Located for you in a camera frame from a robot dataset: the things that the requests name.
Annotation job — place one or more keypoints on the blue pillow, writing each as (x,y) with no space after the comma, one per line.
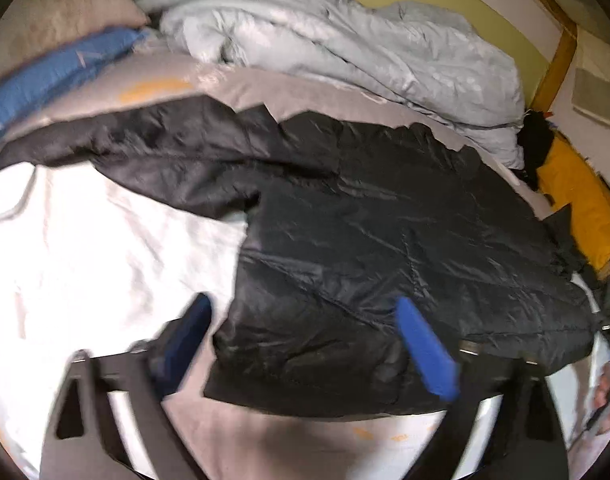
(50,75)

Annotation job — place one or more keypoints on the black cloth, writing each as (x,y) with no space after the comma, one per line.
(535,140)

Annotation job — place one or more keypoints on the person's right hand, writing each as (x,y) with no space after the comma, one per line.
(607,392)

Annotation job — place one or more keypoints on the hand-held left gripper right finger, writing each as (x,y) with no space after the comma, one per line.
(425,350)

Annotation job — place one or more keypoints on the black puffer jacket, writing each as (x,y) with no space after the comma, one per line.
(360,235)

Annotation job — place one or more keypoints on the wooden bed frame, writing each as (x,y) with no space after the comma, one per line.
(555,75)

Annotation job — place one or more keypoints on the light grey comforter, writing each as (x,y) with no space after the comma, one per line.
(310,35)

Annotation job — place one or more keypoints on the yellow cushion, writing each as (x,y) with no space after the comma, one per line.
(580,195)

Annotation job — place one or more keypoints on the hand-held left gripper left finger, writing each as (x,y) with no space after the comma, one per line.
(185,345)

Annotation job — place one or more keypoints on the hanging checked cloth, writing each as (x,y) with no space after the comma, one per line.
(600,90)

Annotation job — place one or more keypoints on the pink pillow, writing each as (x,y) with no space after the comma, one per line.
(60,10)

